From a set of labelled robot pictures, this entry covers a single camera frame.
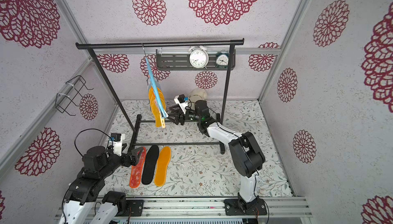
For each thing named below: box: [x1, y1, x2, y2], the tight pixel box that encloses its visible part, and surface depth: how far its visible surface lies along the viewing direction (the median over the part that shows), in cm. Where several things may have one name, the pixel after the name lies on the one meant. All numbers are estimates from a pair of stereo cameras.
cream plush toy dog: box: [188, 87, 208, 104], surface depth 116 cm
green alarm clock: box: [215, 49, 230, 69], surface depth 92 cm
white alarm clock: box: [188, 45, 210, 70], surface depth 89 cm
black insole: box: [141, 144, 160, 185], surface depth 87 cm
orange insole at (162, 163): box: [154, 146, 172, 187], surface depth 88 cm
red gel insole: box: [128, 146, 147, 189], surface depth 85 cm
